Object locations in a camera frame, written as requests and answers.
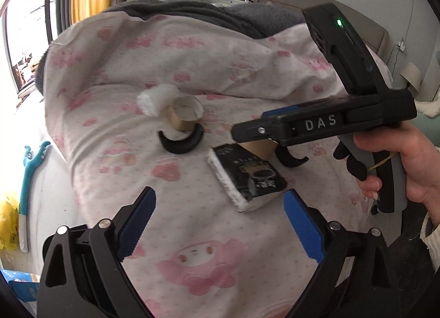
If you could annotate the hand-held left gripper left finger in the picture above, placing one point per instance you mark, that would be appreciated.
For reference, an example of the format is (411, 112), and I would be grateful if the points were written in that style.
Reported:
(137, 221)

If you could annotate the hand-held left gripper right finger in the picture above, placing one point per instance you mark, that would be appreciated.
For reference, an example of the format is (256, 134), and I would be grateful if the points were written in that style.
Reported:
(304, 225)

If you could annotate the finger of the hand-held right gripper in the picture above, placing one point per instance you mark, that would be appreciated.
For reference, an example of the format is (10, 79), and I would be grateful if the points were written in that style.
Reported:
(278, 111)
(251, 132)

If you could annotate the cardboard tube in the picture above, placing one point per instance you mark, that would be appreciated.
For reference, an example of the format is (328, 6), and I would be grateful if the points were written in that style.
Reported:
(257, 149)
(184, 118)

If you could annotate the black snack packet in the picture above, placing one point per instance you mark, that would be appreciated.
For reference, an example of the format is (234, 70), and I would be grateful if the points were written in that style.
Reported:
(247, 177)

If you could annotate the black curved plastic piece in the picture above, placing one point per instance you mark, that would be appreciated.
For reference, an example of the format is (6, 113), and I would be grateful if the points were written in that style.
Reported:
(178, 146)

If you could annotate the white tissue wad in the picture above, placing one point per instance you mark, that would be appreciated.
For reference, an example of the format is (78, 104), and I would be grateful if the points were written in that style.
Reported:
(156, 99)

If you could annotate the person's right hand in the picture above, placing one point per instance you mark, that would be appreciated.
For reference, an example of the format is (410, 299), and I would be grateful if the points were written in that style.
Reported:
(419, 159)

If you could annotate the pink printed blanket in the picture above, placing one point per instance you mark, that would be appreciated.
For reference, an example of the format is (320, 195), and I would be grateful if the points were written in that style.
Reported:
(206, 63)

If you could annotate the blue toy back scratcher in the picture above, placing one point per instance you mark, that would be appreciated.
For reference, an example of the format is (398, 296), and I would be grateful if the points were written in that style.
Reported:
(29, 180)

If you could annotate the white dresser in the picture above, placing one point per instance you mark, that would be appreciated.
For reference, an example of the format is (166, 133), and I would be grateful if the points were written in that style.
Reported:
(220, 0)

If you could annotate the yellow plastic bag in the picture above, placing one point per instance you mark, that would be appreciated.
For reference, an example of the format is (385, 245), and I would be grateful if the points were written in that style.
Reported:
(7, 221)

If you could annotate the blue plastic pack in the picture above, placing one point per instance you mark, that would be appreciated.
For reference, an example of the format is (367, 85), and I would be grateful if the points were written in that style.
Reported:
(24, 287)

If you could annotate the balcony glass door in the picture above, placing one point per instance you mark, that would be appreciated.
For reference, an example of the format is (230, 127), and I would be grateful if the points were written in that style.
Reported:
(27, 29)

